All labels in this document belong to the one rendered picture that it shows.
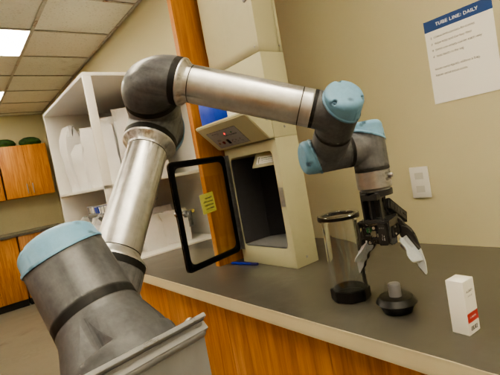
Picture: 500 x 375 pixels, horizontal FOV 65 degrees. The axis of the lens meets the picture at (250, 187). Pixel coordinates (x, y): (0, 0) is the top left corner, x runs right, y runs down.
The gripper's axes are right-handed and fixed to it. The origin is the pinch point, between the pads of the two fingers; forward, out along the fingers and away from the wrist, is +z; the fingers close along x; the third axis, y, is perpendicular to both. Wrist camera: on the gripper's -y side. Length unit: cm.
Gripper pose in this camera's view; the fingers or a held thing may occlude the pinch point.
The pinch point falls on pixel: (393, 273)
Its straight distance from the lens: 98.6
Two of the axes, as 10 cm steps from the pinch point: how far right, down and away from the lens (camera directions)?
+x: 7.9, -1.1, -6.1
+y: -5.9, 1.6, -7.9
